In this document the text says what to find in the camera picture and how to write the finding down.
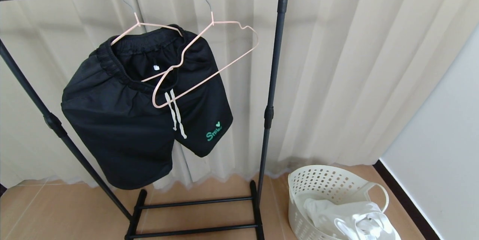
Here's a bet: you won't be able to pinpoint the black shorts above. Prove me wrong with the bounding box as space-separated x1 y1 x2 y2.
61 24 234 190

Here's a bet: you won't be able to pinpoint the white laundry basket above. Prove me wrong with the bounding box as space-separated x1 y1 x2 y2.
287 165 402 240

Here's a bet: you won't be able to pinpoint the heap of clothes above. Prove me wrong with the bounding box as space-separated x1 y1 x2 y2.
303 199 402 240

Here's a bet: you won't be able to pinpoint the white curtain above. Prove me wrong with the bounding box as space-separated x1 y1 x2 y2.
0 0 479 190

